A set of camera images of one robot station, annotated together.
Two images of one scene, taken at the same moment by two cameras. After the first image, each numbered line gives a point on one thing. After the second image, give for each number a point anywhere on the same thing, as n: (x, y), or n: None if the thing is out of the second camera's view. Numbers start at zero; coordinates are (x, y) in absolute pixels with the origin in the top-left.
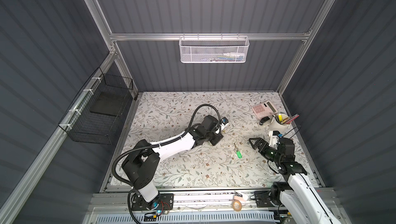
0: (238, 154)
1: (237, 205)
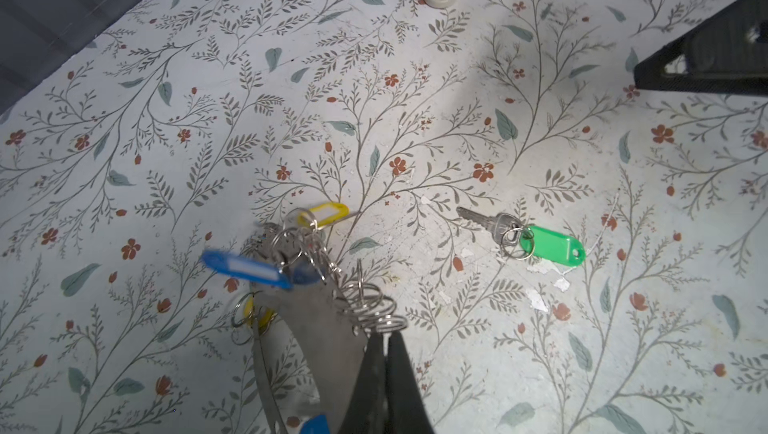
0: (522, 242)
1: None
